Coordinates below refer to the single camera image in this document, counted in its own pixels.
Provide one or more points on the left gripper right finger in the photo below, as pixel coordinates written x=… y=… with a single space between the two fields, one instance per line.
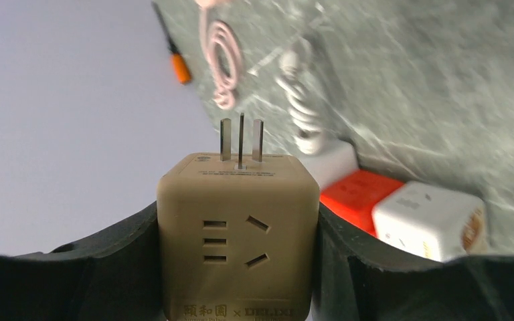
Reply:
x=358 y=277

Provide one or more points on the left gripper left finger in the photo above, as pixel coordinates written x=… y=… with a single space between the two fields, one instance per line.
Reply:
x=114 y=274

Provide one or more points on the red cube adapter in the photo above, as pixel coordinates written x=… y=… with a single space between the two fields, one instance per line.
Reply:
x=354 y=197

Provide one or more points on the white cube adapter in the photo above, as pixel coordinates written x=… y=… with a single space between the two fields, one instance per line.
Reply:
x=432 y=222

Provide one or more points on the white power strip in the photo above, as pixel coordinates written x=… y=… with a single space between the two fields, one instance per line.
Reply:
x=336 y=160

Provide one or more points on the beige cube adapter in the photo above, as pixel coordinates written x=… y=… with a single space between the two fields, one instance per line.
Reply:
x=237 y=234

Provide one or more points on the orange handled screwdriver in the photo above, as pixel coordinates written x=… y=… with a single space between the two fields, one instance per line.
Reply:
x=178 y=63

